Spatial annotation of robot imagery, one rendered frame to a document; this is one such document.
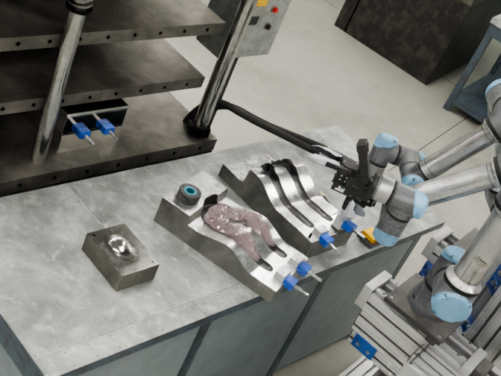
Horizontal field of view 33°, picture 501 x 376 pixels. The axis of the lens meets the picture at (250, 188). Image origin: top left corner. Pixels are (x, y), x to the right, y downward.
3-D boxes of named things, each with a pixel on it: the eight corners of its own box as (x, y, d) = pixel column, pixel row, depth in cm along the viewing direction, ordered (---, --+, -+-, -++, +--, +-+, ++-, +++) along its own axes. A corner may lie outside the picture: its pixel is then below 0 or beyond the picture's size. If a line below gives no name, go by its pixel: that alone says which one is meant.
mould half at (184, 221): (303, 268, 304) (314, 247, 298) (270, 303, 283) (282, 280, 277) (192, 192, 315) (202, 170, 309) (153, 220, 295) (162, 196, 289)
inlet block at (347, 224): (364, 243, 312) (371, 231, 310) (357, 245, 308) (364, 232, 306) (338, 223, 319) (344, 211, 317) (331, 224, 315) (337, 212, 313)
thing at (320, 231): (341, 257, 306) (347, 247, 303) (332, 261, 303) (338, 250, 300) (317, 234, 312) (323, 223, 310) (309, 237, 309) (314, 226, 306)
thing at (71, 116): (116, 142, 326) (128, 105, 316) (56, 153, 307) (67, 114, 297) (48, 69, 349) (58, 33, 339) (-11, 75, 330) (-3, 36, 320)
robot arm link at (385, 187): (394, 186, 235) (395, 174, 242) (379, 179, 235) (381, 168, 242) (382, 208, 238) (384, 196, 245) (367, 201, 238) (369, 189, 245)
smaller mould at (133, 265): (153, 279, 272) (159, 263, 268) (115, 292, 261) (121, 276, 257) (118, 238, 281) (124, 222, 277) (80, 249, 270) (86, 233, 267)
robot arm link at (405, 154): (419, 183, 300) (391, 174, 298) (415, 165, 309) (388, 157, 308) (429, 166, 296) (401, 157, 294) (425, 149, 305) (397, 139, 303)
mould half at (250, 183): (346, 244, 326) (361, 218, 318) (302, 260, 307) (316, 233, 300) (263, 164, 349) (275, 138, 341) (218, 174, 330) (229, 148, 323)
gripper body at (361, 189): (327, 188, 238) (367, 205, 239) (341, 162, 235) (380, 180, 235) (330, 177, 245) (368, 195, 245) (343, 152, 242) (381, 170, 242)
